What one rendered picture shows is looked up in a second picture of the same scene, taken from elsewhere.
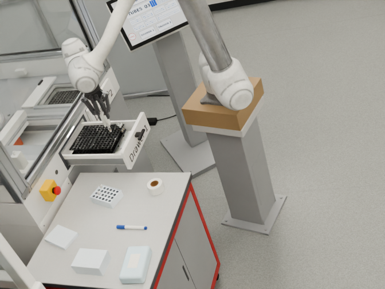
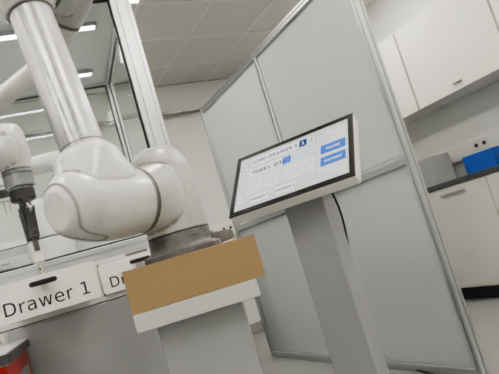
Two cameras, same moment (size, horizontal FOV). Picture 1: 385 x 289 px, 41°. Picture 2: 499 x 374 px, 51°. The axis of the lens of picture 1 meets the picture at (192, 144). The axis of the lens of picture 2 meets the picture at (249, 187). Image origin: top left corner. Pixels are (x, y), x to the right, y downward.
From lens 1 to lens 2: 2.33 m
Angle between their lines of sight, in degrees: 60
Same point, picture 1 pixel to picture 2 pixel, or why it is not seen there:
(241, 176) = not seen: outside the picture
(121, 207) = not seen: outside the picture
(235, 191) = not seen: outside the picture
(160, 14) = (286, 173)
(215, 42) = (45, 93)
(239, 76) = (72, 163)
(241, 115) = (143, 281)
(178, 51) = (324, 243)
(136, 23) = (253, 184)
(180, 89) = (330, 316)
